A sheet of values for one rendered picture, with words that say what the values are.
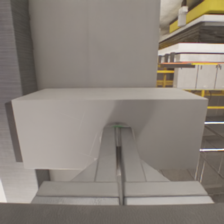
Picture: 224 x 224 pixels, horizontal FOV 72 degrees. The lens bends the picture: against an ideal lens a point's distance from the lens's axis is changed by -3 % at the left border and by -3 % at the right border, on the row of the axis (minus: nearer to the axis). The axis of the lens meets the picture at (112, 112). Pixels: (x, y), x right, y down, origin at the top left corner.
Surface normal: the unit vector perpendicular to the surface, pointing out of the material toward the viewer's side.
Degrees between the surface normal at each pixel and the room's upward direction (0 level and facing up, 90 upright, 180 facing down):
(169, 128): 90
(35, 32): 90
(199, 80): 90
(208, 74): 90
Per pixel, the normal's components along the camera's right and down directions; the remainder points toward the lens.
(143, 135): -0.01, 0.28
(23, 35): 1.00, 0.00
